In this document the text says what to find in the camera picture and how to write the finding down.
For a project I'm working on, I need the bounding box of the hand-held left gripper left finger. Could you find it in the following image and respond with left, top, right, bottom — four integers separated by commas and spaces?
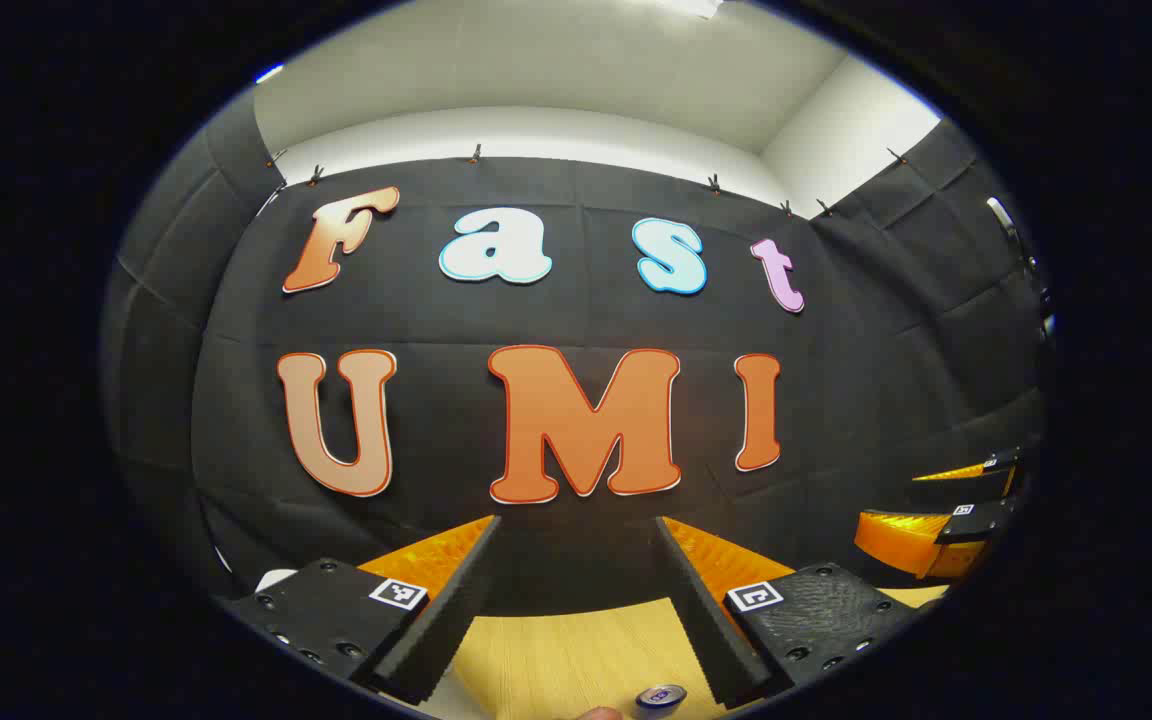
224, 514, 503, 707

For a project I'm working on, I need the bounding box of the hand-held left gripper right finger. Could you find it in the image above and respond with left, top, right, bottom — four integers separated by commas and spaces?
654, 515, 925, 711

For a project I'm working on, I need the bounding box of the wooden desktop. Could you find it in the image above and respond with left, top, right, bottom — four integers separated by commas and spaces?
436, 585, 949, 720

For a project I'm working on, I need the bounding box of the grey metal stand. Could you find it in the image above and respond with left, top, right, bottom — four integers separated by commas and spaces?
984, 195, 1057, 341

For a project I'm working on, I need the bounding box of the black backdrop cloth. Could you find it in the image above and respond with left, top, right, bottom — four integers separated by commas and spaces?
101, 85, 1052, 616

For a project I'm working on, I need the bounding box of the row of cloth clips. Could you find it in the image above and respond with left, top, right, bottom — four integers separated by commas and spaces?
266, 143, 909, 218

